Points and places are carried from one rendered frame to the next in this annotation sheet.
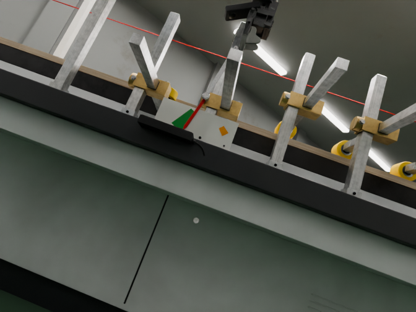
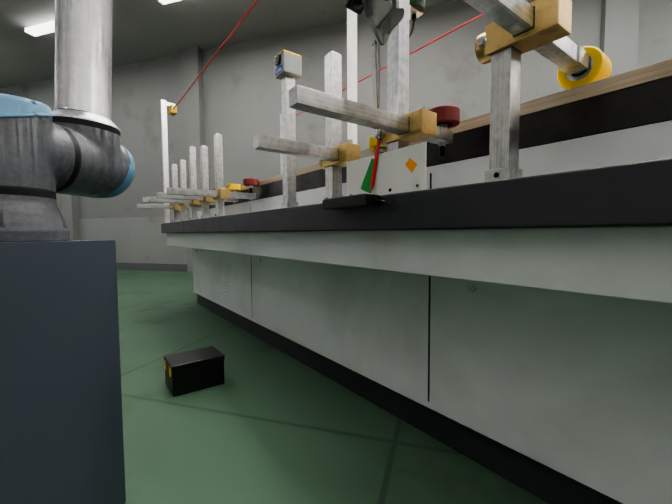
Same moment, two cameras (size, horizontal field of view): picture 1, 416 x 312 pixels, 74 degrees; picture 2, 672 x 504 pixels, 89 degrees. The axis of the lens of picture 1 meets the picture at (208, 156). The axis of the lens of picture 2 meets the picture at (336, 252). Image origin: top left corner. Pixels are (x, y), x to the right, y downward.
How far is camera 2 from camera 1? 54 cm
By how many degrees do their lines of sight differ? 51
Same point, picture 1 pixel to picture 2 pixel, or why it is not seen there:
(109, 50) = (431, 87)
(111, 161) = (336, 256)
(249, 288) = (592, 381)
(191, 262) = (485, 347)
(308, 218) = (603, 245)
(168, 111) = (354, 176)
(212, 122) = (396, 161)
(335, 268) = not seen: outside the picture
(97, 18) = (285, 120)
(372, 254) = not seen: outside the picture
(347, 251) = not seen: outside the picture
